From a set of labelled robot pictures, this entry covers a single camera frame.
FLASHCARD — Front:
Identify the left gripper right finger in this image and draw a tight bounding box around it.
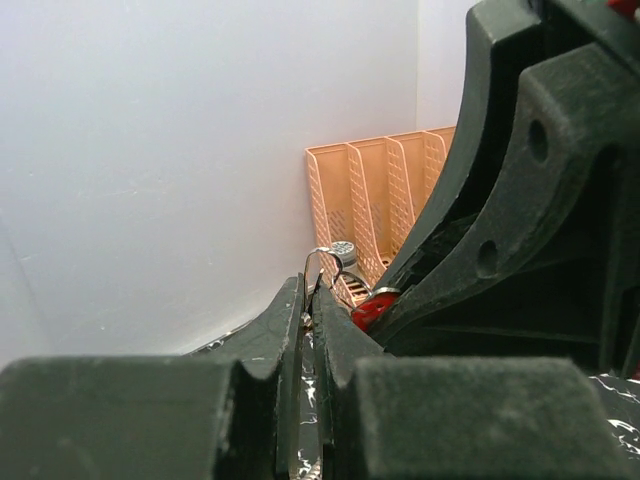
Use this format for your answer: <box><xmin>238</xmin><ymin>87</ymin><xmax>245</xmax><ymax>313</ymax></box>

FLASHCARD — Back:
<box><xmin>312</xmin><ymin>287</ymin><xmax>635</xmax><ymax>479</ymax></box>

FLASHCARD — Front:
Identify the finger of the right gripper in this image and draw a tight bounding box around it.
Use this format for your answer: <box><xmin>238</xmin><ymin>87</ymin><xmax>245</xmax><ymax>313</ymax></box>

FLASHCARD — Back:
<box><xmin>370</xmin><ymin>42</ymin><xmax>639</xmax><ymax>375</ymax></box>
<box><xmin>382</xmin><ymin>1</ymin><xmax>549</xmax><ymax>299</ymax></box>

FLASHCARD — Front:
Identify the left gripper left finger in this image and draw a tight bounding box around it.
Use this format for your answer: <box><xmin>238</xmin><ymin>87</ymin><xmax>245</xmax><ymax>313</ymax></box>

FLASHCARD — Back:
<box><xmin>1</xmin><ymin>276</ymin><xmax>304</xmax><ymax>479</ymax></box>

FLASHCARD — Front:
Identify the red plastic key tag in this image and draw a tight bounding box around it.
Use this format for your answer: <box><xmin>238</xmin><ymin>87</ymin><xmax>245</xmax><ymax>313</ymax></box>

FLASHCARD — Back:
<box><xmin>351</xmin><ymin>292</ymin><xmax>399</xmax><ymax>332</ymax></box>

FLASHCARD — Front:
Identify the large silver keyring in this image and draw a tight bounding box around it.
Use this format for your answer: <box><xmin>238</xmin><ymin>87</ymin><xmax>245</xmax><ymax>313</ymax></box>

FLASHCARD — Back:
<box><xmin>303</xmin><ymin>247</ymin><xmax>373</xmax><ymax>312</ymax></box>

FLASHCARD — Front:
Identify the small round grey jar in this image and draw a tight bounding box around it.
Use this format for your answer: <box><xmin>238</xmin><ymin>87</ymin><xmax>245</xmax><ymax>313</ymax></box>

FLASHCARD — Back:
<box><xmin>331</xmin><ymin>240</ymin><xmax>358</xmax><ymax>273</ymax></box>

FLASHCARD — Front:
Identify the orange plastic file organizer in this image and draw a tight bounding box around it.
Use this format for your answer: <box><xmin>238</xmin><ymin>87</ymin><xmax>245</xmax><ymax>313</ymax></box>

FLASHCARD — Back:
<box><xmin>305</xmin><ymin>126</ymin><xmax>455</xmax><ymax>287</ymax></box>

